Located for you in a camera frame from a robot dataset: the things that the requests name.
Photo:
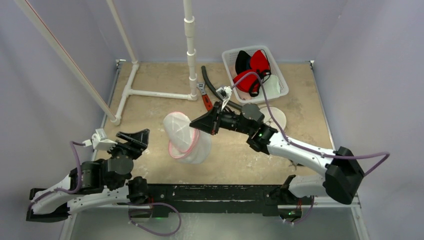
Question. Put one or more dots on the white PVC pipe frame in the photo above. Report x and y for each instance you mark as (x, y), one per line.
(115, 118)

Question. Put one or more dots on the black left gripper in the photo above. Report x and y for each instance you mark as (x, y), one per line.
(140, 138)

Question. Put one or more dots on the black bra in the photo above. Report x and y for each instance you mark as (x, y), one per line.
(242, 63)

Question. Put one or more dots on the pale green bra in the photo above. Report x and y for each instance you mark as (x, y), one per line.
(271, 86)

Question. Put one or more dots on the pink-rimmed mesh laundry bag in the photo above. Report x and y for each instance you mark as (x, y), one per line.
(186, 144)

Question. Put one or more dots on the pink bra in basket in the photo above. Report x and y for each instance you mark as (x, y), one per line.
(245, 96)

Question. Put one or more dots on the red bra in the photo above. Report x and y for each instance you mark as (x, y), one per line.
(250, 81)

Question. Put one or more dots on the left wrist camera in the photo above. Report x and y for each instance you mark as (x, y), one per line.
(99, 141)

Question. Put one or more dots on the red-handled adjustable wrench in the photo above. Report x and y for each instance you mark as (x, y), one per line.
(205, 98)

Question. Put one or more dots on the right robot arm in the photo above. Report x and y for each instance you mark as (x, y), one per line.
(338, 173)

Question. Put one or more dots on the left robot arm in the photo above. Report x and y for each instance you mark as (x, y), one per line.
(93, 183)

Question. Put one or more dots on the white plastic basket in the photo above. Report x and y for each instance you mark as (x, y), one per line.
(229, 58)

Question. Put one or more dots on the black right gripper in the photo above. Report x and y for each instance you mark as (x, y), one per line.
(216, 122)

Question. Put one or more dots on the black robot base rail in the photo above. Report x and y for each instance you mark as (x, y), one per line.
(267, 200)

